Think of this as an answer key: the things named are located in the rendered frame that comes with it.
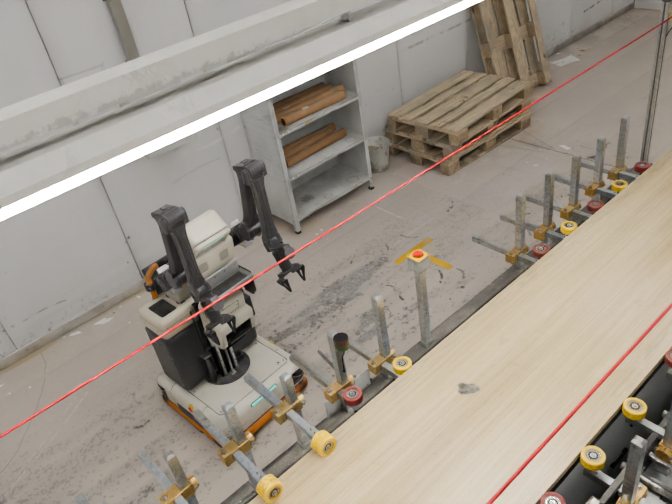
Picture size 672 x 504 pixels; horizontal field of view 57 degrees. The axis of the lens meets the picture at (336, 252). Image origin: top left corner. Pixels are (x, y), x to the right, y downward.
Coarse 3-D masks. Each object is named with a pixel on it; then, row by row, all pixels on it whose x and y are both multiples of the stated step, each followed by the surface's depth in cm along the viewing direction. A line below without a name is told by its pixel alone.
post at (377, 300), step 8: (376, 296) 256; (376, 304) 257; (376, 312) 260; (384, 312) 262; (376, 320) 263; (384, 320) 264; (376, 328) 267; (384, 328) 266; (384, 336) 268; (384, 344) 270; (384, 352) 272
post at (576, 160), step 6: (576, 156) 330; (576, 162) 331; (576, 168) 333; (576, 174) 334; (570, 180) 339; (576, 180) 337; (570, 186) 341; (576, 186) 339; (570, 192) 343; (576, 192) 342; (570, 198) 345; (576, 198) 344; (570, 204) 347; (576, 204) 347
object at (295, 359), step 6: (294, 354) 280; (294, 360) 277; (300, 360) 277; (300, 366) 275; (306, 366) 273; (306, 372) 273; (312, 372) 270; (318, 372) 269; (318, 378) 266; (324, 378) 266; (324, 384) 264; (342, 390) 259; (342, 396) 256; (354, 408) 252
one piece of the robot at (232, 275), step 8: (232, 264) 305; (216, 272) 300; (224, 272) 303; (232, 272) 307; (240, 272) 307; (248, 272) 306; (208, 280) 297; (216, 280) 301; (224, 280) 304; (232, 280) 303; (240, 280) 302; (216, 288) 300; (224, 288) 299; (232, 288) 298; (248, 288) 317
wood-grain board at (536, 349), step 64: (640, 192) 335; (576, 256) 299; (640, 256) 292; (512, 320) 271; (576, 320) 265; (640, 320) 259; (448, 384) 247; (512, 384) 242; (576, 384) 238; (640, 384) 235; (384, 448) 228; (448, 448) 223; (512, 448) 219; (576, 448) 215
